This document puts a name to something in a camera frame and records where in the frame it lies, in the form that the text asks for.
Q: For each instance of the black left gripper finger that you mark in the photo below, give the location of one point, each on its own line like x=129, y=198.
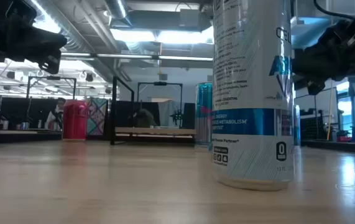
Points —
x=46, y=42
x=48, y=60

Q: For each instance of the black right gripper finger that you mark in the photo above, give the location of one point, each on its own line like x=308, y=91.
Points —
x=315, y=86
x=311, y=67

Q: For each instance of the white Celsius can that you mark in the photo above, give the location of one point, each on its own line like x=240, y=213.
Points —
x=251, y=93

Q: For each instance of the red Coca-Cola can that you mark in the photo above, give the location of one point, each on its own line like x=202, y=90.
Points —
x=74, y=119

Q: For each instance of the black-framed wooden shelf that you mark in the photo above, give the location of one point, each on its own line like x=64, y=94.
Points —
x=152, y=131

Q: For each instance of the black crate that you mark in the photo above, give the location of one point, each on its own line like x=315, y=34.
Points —
x=312, y=127

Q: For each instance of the seated person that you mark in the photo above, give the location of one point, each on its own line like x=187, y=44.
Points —
x=58, y=112

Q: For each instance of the colourful patterned panel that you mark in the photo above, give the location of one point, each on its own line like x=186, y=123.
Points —
x=97, y=116

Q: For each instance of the long ceiling light bar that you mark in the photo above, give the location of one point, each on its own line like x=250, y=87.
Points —
x=124, y=56

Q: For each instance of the black cabinet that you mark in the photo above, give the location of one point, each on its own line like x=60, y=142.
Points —
x=189, y=115

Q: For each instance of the black background robot gripper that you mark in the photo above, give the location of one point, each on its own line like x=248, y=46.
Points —
x=177, y=117

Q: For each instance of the black background rig frame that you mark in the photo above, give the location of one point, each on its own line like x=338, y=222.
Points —
x=51, y=77
x=160, y=83

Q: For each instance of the silver air duct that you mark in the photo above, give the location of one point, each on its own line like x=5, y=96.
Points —
x=118, y=9

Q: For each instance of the black aluminium table frame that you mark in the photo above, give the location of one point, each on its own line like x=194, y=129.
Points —
x=18, y=137

